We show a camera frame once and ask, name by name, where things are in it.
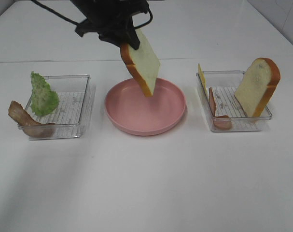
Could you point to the green lettuce leaf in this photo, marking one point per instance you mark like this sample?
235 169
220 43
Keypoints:
43 100

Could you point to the clear plastic tray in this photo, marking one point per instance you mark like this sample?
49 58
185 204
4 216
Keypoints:
72 116
224 84

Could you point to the pink round plate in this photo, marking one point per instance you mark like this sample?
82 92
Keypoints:
130 111

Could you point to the bread slice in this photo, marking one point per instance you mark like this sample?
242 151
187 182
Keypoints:
257 86
143 64

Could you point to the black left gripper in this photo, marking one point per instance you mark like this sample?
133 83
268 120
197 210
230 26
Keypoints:
111 19

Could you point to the pink ham bacon slice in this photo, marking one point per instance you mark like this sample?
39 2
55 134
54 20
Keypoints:
220 122

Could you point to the brown bacon strip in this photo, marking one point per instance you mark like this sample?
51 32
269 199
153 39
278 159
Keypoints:
28 120

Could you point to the left clear plastic tray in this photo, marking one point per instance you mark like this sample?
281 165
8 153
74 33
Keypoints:
72 116

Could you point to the yellow cheese slice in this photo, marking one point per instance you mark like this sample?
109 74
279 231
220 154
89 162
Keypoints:
202 79

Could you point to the right clear plastic tray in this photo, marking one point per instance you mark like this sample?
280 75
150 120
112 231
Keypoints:
224 84

